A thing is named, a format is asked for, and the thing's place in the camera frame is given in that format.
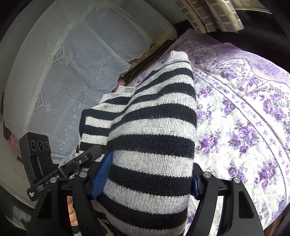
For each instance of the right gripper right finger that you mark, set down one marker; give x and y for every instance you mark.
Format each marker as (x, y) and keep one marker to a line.
(226, 201)

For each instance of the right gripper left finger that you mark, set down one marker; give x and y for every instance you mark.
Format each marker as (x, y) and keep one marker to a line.
(51, 217)

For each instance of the black white striped sweater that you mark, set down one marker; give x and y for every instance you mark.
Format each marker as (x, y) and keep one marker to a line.
(151, 132)

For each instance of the person's hand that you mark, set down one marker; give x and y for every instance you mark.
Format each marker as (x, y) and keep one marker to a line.
(71, 211)

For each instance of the black mounting clamp bar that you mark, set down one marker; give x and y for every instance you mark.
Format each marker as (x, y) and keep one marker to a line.
(64, 172)

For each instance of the pink floral pillow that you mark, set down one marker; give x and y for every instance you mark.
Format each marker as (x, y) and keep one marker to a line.
(14, 145)

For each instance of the purple floral bed sheet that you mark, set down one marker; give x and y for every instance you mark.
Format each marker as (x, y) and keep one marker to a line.
(243, 119)

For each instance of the white lace cover cloth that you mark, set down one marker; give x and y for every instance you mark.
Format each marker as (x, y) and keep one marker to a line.
(72, 56)

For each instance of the brown blanket under cover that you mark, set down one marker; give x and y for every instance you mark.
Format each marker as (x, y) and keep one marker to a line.
(138, 66)

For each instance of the checkered beige curtain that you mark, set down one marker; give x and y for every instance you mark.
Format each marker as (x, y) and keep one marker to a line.
(209, 15)

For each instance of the black camera box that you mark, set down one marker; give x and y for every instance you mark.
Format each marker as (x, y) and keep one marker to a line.
(36, 151)

